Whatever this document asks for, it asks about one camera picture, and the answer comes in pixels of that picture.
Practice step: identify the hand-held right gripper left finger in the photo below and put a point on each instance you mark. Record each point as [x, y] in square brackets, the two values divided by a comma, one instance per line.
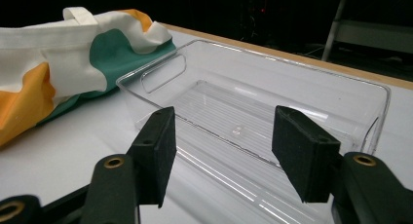
[159, 159]

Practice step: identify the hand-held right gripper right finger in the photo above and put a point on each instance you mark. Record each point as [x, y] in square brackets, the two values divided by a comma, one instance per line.
[305, 152]

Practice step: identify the clear plastic container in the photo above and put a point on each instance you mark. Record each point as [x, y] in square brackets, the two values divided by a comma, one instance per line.
[227, 97]

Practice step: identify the white green orange tote bag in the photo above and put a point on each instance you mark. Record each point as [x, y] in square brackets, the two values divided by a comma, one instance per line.
[65, 65]

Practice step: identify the white metal frame stand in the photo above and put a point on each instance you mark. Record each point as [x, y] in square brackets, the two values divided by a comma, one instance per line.
[373, 35]

